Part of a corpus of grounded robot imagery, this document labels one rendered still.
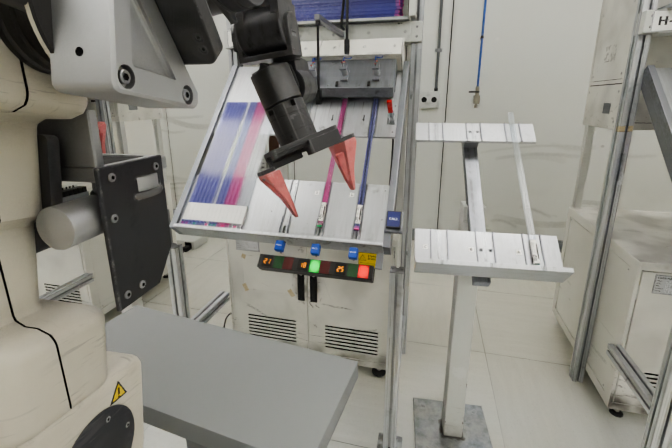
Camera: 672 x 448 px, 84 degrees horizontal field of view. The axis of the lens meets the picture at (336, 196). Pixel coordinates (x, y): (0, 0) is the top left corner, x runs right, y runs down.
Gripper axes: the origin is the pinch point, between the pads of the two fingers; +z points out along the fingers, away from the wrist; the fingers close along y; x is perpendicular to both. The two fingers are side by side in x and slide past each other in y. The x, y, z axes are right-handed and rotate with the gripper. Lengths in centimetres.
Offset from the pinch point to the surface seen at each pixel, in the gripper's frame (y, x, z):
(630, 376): -72, -21, 91
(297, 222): -6, -57, 12
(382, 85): -52, -58, -17
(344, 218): -18, -50, 16
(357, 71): -49, -66, -25
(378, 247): -21, -40, 25
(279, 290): 3, -98, 41
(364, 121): -42, -62, -8
